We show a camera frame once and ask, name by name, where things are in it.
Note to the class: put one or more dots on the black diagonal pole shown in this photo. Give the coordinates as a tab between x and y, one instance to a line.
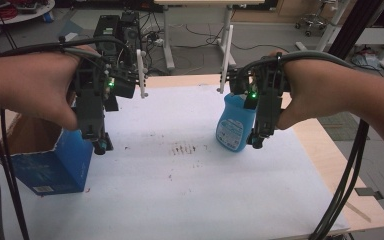
356	26

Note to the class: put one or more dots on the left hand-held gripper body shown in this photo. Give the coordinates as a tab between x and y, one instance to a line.
90	106

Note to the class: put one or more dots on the white desk frame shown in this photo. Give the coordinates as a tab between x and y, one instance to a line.
228	36

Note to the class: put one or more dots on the white furniture frame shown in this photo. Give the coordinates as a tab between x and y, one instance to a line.
373	36

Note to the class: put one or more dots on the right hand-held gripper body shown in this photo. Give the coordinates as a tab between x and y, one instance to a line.
268	106

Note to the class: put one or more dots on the white table mat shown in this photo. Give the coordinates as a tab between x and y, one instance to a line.
180	186

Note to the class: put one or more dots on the person's left hand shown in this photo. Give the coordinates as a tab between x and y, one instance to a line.
36	83

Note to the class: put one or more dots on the round white table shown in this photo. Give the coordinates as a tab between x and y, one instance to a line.
26	15

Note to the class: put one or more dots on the grey tape piece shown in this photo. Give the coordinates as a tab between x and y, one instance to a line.
368	193

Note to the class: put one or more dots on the white power strip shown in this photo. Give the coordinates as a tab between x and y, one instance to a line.
156	42

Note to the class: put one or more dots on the office chair base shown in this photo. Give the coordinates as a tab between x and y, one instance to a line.
311	20

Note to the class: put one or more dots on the blue plastic bottle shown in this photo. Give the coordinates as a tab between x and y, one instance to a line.
233	128

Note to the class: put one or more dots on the blue cardboard box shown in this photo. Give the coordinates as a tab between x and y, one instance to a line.
53	166

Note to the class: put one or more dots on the person's right hand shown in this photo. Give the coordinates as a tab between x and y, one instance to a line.
320	90

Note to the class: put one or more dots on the black computer tower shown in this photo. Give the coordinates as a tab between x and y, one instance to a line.
130	35
106	35

